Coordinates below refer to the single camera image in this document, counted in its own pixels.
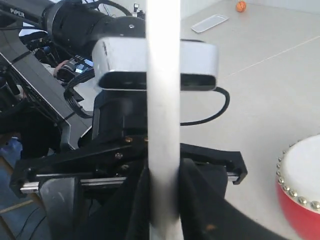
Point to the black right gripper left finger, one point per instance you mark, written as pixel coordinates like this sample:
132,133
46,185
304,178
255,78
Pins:
126,215

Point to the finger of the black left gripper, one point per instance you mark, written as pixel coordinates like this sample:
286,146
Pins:
64,204

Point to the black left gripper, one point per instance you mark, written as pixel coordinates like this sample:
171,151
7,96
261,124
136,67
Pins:
102,158

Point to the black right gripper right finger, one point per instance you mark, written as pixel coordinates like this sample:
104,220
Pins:
204,212

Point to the white wooden drumstick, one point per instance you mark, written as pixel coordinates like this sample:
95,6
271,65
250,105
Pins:
163,113

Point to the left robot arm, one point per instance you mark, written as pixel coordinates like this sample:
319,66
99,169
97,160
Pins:
62,36

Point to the red small drum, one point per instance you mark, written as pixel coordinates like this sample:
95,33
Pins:
298,186

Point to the distant white tray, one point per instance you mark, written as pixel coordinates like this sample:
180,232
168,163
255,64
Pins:
209,23

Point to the orange small ball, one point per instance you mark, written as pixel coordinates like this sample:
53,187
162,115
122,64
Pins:
240,6

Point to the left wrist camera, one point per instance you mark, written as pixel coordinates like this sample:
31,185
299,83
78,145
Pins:
130,63

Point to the black equipment frame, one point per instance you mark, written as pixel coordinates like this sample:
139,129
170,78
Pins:
42,85

